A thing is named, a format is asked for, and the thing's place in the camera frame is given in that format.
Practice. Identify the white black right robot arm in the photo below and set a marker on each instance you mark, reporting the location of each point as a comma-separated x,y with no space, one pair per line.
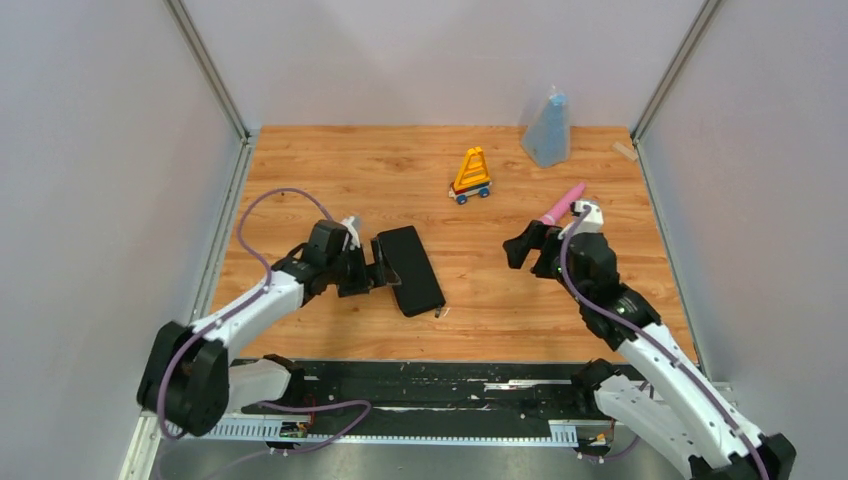
685,418

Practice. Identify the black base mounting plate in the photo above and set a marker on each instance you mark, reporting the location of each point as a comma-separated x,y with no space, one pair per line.
451,399

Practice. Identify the yellow toy block car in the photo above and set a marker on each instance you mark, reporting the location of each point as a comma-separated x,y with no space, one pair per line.
472,179

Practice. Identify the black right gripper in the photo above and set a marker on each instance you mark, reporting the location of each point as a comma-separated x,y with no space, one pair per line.
517,249

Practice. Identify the small beige tape piece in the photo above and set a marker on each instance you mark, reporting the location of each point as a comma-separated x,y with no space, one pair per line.
626,151

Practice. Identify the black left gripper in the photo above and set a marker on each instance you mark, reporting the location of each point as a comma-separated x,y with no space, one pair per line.
383,274

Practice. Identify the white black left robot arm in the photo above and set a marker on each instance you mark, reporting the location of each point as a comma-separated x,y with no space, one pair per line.
190,380

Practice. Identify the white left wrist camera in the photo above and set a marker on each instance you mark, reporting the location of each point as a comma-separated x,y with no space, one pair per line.
352,224

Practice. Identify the black zippered tool case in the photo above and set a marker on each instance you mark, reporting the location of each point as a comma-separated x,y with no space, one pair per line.
418,290

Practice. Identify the blue item in plastic bag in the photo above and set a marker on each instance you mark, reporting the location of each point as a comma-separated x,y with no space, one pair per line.
547,137

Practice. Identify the pink cylindrical device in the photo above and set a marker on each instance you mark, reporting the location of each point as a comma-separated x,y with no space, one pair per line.
562,206

